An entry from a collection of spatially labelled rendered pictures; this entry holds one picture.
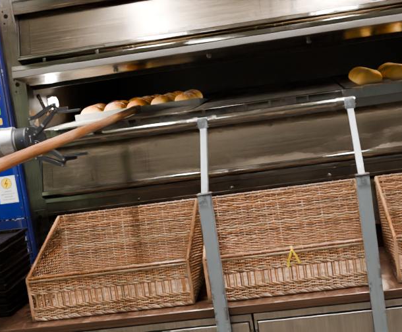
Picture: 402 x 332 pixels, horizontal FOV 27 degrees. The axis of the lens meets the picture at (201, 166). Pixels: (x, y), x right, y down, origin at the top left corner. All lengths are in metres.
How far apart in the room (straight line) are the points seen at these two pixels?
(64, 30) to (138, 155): 0.54
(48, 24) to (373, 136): 1.29
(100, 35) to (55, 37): 0.18
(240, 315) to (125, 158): 0.85
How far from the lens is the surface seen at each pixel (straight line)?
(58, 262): 3.16
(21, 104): 3.25
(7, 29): 3.26
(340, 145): 3.08
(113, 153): 3.19
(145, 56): 2.97
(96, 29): 3.16
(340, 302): 2.63
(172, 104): 3.55
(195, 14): 3.09
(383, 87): 3.08
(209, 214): 2.53
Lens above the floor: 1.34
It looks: 7 degrees down
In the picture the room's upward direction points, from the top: 8 degrees counter-clockwise
